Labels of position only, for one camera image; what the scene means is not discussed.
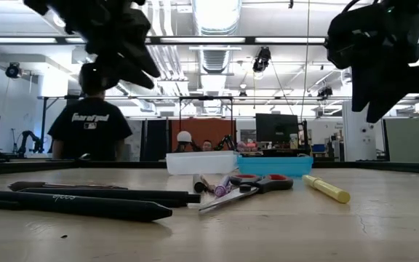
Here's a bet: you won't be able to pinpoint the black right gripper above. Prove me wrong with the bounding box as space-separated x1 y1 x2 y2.
324 0 419 124

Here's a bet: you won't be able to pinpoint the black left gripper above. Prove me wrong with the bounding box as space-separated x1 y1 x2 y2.
49 0 161 90

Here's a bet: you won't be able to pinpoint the yellow highlighter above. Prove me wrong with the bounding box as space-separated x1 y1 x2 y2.
301 174 351 205

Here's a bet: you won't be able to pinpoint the short black marker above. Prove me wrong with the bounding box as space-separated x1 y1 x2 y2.
192 173 207 194

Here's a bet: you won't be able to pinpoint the slim brown pink pen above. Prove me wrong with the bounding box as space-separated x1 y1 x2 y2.
199 174 216 194

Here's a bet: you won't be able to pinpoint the thin dark brown pen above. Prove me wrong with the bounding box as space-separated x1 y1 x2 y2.
7 180 129 192

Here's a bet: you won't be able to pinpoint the purple highlighter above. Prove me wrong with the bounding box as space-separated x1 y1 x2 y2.
213 175 232 199

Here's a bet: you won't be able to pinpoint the red and black scissors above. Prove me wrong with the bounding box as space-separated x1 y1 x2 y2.
198 173 295 214

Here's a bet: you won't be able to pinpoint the white column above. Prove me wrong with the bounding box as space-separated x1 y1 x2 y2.
341 99 386 162

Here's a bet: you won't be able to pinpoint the orange partition panel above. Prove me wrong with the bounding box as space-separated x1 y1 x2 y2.
169 117 237 153

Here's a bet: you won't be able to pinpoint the black computer monitor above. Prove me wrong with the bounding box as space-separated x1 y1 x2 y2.
255 113 300 144

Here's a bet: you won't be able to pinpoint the clear plastic bin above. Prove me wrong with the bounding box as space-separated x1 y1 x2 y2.
165 150 239 176

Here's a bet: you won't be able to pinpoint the plain black pen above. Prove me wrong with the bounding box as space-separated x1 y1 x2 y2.
19 186 201 209

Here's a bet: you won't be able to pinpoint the black pen with grey print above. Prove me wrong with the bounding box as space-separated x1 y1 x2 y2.
0 190 174 223

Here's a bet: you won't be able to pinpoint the grey partition wall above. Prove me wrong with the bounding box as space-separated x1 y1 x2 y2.
383 117 419 163

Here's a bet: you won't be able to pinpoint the black metal stand frame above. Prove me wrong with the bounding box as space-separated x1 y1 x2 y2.
177 95 235 153

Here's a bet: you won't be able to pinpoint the silver ventilation duct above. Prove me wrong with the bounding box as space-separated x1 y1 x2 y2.
190 0 244 75

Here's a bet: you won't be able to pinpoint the black ceiling camera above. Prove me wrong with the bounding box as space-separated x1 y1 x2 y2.
4 62 23 80

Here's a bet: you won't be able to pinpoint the black overhead camera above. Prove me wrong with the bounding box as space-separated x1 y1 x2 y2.
251 46 273 74

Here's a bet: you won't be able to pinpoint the black aluminium table frame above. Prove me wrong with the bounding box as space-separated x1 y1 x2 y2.
0 159 419 177

